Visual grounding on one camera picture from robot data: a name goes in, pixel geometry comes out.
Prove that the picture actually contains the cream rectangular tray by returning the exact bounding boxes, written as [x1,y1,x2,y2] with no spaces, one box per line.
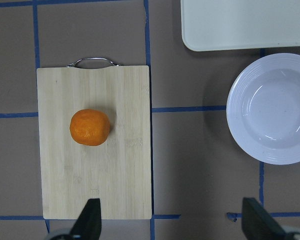
[180,0,300,52]

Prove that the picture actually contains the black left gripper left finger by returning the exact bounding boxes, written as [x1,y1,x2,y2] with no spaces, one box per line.
[69,198,102,240]

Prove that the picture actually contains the orange fruit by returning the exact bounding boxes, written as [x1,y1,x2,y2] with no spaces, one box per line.
[69,109,111,146]

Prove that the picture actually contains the white ridged plate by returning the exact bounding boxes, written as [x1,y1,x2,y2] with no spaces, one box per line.
[226,53,300,165]

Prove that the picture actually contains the bamboo cutting board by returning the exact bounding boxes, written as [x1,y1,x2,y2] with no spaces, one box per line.
[36,65,152,220]

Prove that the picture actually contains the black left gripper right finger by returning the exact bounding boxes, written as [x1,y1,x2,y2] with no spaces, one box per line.
[241,197,286,240]

